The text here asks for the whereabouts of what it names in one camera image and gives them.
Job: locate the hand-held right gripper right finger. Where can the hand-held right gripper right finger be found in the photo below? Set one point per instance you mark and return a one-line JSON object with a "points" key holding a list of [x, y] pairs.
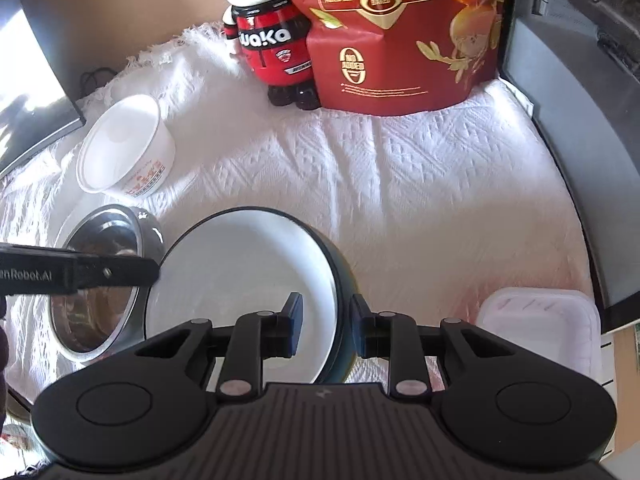
{"points": [[357, 325]]}

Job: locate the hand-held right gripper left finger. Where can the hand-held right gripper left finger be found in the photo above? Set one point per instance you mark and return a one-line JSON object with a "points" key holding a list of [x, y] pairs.
{"points": [[295, 320]]}

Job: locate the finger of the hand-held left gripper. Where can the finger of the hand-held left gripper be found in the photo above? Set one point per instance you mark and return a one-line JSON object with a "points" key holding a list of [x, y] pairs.
{"points": [[125, 271]]}

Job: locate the stainless steel bowl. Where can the stainless steel bowl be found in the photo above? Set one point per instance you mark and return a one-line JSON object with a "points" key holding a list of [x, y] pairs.
{"points": [[100, 330]]}

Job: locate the blue enamel bowl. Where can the blue enamel bowl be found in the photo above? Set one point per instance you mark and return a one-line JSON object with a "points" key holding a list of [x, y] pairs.
{"points": [[240, 270]]}

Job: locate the white plastic tray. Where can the white plastic tray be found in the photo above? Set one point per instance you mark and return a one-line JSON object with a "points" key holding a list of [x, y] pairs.
{"points": [[540, 330]]}

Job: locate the white paper bowl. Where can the white paper bowl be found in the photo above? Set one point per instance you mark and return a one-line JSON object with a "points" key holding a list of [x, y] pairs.
{"points": [[120, 140]]}

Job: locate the white knitted cloth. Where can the white knitted cloth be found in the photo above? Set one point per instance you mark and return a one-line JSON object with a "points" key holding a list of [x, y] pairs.
{"points": [[400, 185]]}

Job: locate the black curved monitor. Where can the black curved monitor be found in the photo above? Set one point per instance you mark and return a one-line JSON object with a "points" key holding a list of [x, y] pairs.
{"points": [[30, 110]]}

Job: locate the red snack bag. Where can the red snack bag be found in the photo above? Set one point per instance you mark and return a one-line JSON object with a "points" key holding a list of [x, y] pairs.
{"points": [[400, 60]]}

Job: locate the panda figurine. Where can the panda figurine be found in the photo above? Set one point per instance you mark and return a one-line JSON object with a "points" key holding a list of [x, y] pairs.
{"points": [[270, 45]]}

